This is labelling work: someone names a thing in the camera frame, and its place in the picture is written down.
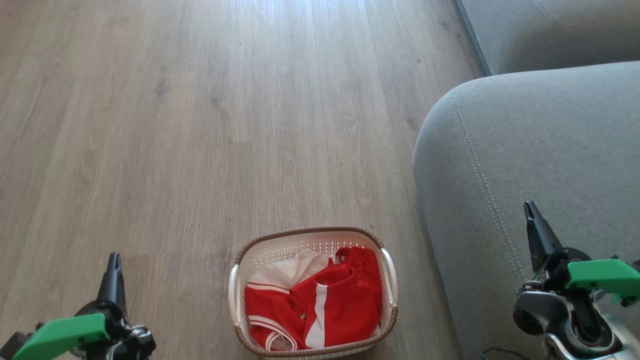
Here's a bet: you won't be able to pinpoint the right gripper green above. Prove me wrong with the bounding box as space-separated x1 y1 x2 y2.
523 201 640 307

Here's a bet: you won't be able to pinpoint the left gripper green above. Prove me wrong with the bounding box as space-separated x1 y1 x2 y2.
12 252 130 360

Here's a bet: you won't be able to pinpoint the red basketball jersey white lining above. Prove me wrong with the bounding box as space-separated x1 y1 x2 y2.
244 249 342 352

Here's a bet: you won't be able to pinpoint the red shorts with white stripe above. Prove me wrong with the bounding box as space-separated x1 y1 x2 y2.
290 246 384 350

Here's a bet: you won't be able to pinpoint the grey fabric sofa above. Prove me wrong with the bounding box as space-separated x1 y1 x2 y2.
412 0 640 360

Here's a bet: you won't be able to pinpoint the white plastic laundry basket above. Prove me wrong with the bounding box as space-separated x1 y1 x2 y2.
228 226 399 359

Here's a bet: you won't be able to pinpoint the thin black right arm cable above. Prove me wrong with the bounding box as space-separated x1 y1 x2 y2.
480 347 532 360

